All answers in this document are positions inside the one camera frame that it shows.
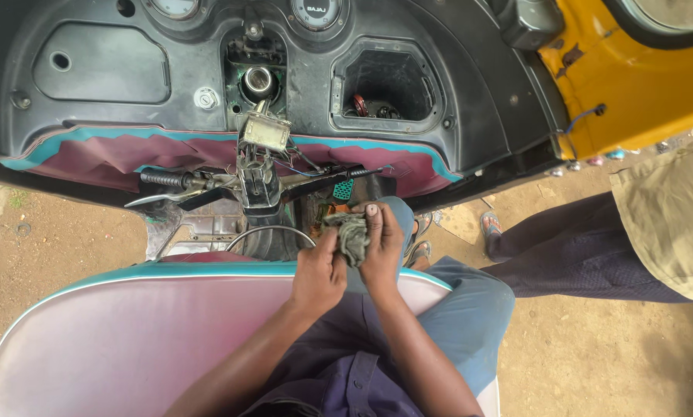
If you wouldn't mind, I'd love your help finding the blue wire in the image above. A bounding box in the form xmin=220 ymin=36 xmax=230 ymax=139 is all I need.
xmin=557 ymin=104 xmax=607 ymax=137

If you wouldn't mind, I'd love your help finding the chrome curved rail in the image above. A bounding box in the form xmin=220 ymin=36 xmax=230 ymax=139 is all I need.
xmin=226 ymin=225 xmax=317 ymax=253

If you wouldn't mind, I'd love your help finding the black handlebar assembly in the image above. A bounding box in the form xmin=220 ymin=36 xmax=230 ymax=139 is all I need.
xmin=124 ymin=164 xmax=385 ymax=218

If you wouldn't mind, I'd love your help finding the round speedometer gauge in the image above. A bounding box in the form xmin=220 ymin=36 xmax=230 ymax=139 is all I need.
xmin=291 ymin=0 xmax=342 ymax=31

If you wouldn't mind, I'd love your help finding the metal switch box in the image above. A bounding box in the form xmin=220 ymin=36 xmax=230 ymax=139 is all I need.
xmin=241 ymin=110 xmax=292 ymax=153

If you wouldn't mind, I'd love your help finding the person's left hand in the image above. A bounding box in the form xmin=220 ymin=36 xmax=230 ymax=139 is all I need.
xmin=290 ymin=227 xmax=348 ymax=307

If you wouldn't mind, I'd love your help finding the chrome steering column tube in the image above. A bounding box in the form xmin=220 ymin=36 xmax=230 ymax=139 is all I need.
xmin=240 ymin=65 xmax=279 ymax=105

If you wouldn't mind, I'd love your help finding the grey rag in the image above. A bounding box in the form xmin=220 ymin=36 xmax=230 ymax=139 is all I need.
xmin=322 ymin=211 xmax=372 ymax=268

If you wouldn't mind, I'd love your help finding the black vehicle dashboard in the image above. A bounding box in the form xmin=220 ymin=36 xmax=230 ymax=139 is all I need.
xmin=0 ymin=0 xmax=568 ymax=175

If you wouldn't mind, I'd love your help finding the pink and teal seat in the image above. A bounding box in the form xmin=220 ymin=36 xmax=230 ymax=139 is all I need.
xmin=0 ymin=259 xmax=501 ymax=417

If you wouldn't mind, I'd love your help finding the round dial gauge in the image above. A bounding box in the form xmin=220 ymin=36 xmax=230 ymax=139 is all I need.
xmin=144 ymin=0 xmax=201 ymax=21

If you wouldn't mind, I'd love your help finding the maroon and teal trim cover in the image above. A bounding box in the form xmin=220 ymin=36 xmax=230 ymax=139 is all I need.
xmin=0 ymin=124 xmax=463 ymax=199

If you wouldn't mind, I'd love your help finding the yellow vehicle body panel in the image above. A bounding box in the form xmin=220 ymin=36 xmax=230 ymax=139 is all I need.
xmin=537 ymin=0 xmax=693 ymax=161

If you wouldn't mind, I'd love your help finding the person's right hand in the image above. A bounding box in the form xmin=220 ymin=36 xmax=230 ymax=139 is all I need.
xmin=350 ymin=201 xmax=405 ymax=292

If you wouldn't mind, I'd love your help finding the silver ignition lock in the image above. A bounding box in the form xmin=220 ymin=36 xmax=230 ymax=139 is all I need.
xmin=194 ymin=87 xmax=220 ymax=111

